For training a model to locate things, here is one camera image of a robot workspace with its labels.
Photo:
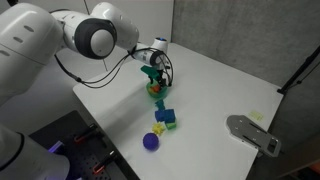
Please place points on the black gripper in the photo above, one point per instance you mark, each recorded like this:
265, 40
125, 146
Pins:
161, 80

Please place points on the orange toy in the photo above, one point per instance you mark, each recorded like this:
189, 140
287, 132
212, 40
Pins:
155, 88

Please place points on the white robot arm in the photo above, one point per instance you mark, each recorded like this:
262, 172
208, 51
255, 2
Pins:
29, 37

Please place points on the green plastic bowl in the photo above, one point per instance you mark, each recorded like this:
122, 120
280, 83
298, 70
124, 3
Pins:
158, 95

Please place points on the teal small block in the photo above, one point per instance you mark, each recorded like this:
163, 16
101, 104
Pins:
160, 104

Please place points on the blue cube front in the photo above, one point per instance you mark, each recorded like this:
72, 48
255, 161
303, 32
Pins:
160, 115

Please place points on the dark blue cube top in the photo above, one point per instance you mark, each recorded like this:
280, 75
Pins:
169, 116

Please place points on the light green block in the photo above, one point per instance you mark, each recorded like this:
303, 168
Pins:
171, 125

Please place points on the yellow spiky ball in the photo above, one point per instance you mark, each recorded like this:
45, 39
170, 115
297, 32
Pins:
158, 128

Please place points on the purple bumpy ball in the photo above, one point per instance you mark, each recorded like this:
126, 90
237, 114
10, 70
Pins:
151, 141

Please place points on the grey metal mounting plate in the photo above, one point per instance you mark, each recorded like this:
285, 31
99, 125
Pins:
244, 129

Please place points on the orange black clamp rear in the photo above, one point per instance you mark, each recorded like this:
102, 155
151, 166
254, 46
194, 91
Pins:
85, 134

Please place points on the orange black clamp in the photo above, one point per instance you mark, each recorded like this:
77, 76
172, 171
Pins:
85, 134
105, 161

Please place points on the orange black clamp front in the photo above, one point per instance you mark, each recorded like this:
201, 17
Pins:
105, 161

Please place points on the yellow sticker on table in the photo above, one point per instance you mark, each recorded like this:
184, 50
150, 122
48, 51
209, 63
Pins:
256, 115

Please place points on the black tripod stand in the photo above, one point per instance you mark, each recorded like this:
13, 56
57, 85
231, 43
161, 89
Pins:
293, 80

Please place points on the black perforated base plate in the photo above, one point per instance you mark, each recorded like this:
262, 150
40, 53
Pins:
58, 137

